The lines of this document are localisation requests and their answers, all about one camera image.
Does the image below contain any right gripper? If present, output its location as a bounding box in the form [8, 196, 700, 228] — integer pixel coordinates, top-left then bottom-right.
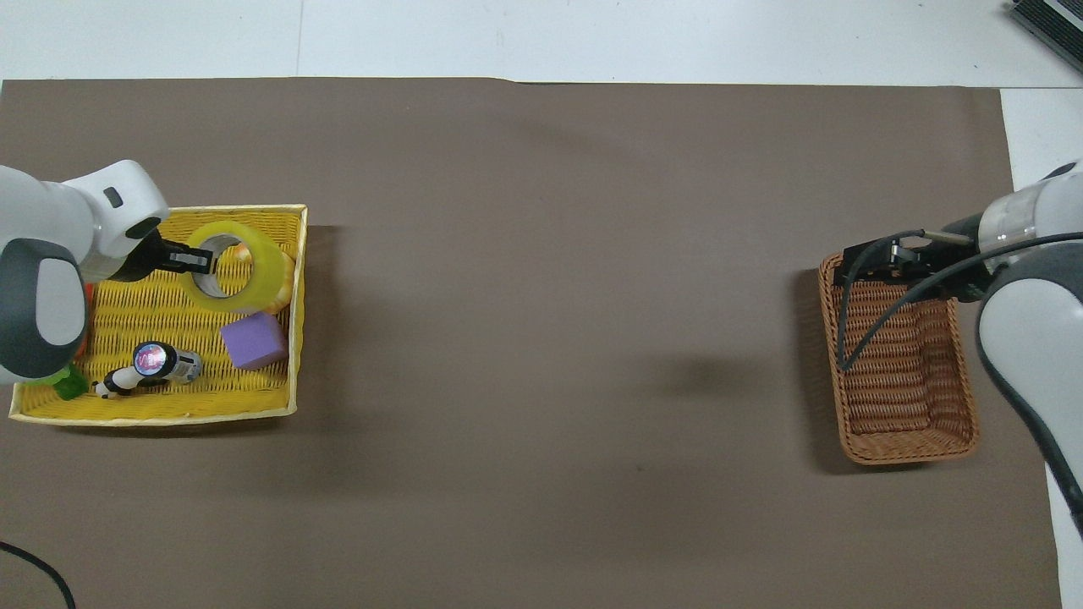
[833, 215, 989, 303]

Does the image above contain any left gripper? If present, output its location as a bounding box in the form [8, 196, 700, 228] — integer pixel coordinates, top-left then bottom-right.
[108, 230, 218, 284]

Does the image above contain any yellow tape roll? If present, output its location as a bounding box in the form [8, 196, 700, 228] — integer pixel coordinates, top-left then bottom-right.
[182, 222, 285, 313]

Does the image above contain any yellow woven basket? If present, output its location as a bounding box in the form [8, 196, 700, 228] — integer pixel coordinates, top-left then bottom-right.
[8, 204, 308, 426]

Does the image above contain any brown wicker basket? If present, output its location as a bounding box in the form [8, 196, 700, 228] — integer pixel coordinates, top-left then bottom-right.
[817, 250, 981, 466]

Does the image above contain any orange and white toy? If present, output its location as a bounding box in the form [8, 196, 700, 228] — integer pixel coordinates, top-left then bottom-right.
[235, 241, 298, 310]

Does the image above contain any purple foam cube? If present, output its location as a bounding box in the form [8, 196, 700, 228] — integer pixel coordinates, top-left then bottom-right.
[220, 311, 290, 371]

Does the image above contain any black and white cow toy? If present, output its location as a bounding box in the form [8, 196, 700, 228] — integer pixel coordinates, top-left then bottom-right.
[91, 365, 170, 401]

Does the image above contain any green toy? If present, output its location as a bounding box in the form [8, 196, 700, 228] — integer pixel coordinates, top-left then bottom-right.
[23, 362, 91, 403]

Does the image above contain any black cable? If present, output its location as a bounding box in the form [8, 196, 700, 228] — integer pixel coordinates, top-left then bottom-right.
[975, 317, 1083, 539]
[0, 541, 78, 609]
[836, 228, 1083, 371]

